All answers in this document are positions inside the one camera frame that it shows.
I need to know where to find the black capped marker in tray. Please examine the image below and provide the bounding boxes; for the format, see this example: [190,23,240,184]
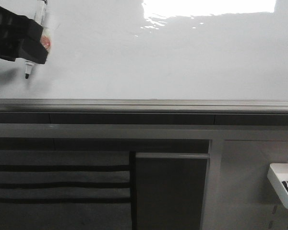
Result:
[281,181,288,193]

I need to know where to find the dark cabinet panel with rail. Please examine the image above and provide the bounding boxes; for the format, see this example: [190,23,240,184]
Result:
[136,152,209,230]

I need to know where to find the white pegboard panel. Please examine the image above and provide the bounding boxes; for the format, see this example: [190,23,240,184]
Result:
[202,140,288,230]

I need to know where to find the white plastic marker tray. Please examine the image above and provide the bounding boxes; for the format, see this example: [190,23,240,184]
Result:
[267,163,288,209]

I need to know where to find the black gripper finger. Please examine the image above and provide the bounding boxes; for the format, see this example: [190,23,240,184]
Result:
[0,6,43,48]
[15,38,48,64]

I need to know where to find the black whiteboard marker with tape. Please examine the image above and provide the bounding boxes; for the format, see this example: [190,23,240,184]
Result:
[25,0,51,80]

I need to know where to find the grey cloth with black stripes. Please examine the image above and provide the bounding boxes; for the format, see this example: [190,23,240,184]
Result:
[0,150,132,230]

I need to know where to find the white whiteboard with aluminium frame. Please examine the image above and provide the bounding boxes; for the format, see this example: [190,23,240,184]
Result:
[0,0,288,113]

